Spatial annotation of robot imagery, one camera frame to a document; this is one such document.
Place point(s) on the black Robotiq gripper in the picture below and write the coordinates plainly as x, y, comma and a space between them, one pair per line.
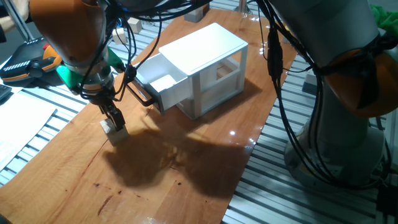
99, 95

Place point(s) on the light wooden cube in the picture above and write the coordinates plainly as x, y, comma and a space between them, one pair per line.
119, 139
119, 36
135, 25

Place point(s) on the bare person forearm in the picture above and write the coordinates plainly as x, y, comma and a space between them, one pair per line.
6, 24

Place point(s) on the glossy orange wooden board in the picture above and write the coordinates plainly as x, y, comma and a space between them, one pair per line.
140, 193

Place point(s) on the white printed paper sheet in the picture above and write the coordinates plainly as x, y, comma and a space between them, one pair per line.
21, 124

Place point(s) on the black orange teach pendant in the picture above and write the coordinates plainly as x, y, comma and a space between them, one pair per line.
28, 62

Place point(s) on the grey green-button box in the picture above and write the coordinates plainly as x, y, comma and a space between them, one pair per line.
192, 15

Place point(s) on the grey metal rod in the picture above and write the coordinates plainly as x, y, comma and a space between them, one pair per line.
18, 21

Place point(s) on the orange red-button box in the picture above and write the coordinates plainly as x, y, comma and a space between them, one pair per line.
206, 7

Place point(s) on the green cloth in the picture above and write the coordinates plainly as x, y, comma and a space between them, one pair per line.
385, 18

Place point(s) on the white plastic drawer cabinet frame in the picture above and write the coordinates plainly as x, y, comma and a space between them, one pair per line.
202, 46

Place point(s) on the aluminium frame post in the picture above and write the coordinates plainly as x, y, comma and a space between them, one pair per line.
243, 5

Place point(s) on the small grey switch box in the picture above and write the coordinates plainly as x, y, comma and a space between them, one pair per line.
309, 84

